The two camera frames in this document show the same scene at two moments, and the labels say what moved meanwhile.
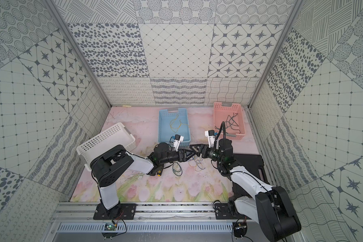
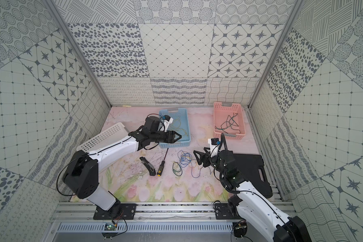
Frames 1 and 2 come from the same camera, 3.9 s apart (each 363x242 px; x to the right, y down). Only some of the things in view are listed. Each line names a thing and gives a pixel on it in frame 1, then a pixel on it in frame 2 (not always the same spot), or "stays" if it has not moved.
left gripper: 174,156 to 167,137
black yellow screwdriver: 159,172 stays
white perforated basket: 117,135 stays
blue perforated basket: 170,124 stays
